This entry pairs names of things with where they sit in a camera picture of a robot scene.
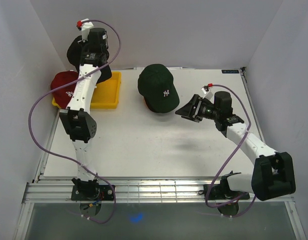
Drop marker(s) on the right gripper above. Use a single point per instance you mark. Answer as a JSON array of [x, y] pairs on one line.
[[187, 111]]

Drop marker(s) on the black cap gold logo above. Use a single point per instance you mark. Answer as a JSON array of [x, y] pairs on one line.
[[149, 106]]

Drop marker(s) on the dark green NY cap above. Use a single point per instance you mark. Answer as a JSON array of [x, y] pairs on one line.
[[156, 83]]

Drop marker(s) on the black NY cap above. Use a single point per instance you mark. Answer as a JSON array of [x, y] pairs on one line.
[[74, 53]]

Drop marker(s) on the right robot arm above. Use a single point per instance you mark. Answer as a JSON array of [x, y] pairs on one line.
[[273, 172]]

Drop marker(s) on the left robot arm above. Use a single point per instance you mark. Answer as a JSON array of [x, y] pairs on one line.
[[89, 54]]

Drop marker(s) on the yellow plastic tray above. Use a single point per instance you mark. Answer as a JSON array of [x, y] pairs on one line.
[[106, 94]]

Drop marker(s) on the red LA cap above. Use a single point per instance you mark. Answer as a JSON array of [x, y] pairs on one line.
[[64, 95]]

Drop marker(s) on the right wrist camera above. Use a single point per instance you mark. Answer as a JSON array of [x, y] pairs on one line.
[[207, 93]]

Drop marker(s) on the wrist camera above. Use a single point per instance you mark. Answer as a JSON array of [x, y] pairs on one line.
[[84, 26], [207, 93]]

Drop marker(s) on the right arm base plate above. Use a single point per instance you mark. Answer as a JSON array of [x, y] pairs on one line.
[[217, 193]]

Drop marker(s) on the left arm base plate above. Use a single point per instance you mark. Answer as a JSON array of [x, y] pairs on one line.
[[101, 192]]

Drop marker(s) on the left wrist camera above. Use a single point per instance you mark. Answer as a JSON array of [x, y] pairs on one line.
[[84, 26]]

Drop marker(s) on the aluminium rail frame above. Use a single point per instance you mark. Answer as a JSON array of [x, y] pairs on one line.
[[52, 184]]

